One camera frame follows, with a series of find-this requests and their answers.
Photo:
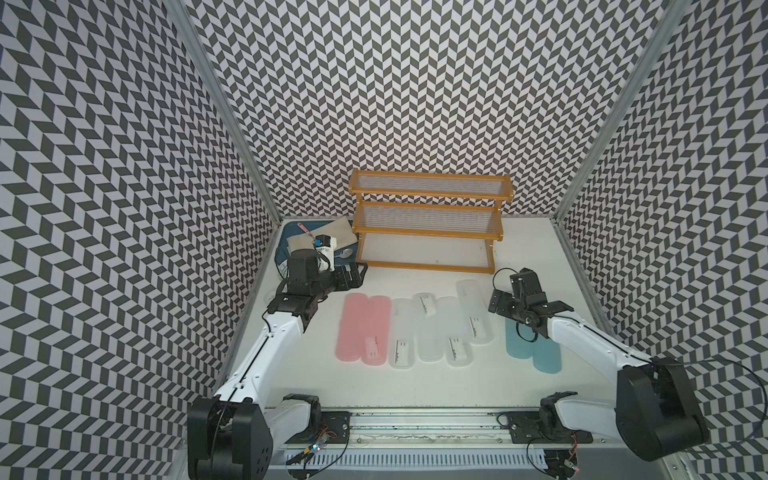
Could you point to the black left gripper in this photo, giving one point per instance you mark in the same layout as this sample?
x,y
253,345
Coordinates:
x,y
356,279

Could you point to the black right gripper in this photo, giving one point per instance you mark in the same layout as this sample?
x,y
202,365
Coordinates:
x,y
503,297

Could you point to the teal pencil case plain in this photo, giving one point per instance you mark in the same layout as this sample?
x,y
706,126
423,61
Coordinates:
x,y
519,340

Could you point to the frosted white pencil case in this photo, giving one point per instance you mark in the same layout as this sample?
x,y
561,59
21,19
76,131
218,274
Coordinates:
x,y
475,310

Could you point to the teal pencil case labelled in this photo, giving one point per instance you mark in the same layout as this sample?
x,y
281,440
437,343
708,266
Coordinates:
x,y
547,356

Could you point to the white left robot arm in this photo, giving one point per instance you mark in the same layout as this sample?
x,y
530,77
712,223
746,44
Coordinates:
x,y
233,434

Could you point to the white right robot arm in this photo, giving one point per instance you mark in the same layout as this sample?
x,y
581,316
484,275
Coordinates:
x,y
655,412

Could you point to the white pencil case labelled left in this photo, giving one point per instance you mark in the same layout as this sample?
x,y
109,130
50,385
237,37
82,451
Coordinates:
x,y
401,344

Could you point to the white pencil case labelled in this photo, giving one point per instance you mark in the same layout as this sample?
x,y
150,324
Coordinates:
x,y
401,344
454,332

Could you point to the pink pencil case left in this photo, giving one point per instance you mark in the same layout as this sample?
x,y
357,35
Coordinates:
x,y
349,345

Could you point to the pink pencil case labelled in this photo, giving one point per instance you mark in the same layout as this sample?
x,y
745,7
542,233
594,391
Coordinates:
x,y
375,330

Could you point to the white pencil case labelled middle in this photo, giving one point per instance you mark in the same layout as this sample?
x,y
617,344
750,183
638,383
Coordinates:
x,y
454,332

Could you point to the white pencil case upper label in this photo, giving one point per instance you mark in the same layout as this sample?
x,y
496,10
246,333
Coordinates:
x,y
427,328

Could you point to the dark blue tray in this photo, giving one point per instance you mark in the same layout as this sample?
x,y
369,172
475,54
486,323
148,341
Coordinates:
x,y
282,254

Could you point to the beige cloth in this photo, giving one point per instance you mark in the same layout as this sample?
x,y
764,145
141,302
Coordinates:
x,y
337,234

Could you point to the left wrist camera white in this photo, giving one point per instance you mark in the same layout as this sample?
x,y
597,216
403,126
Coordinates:
x,y
325,246

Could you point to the pink handled spoon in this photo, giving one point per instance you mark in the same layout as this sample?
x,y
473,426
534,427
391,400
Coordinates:
x,y
306,239

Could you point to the orange three-tier wire shelf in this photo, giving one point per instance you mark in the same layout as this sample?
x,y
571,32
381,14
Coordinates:
x,y
465,222

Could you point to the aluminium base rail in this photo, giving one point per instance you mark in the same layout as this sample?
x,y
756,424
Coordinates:
x,y
456,442

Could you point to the aluminium corner post left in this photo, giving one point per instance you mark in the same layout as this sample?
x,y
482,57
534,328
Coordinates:
x,y
179,15

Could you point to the aluminium corner post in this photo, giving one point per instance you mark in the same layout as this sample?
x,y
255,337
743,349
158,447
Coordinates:
x,y
179,15
659,39

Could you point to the aluminium corner post right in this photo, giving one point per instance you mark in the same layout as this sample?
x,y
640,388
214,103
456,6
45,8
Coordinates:
x,y
659,39

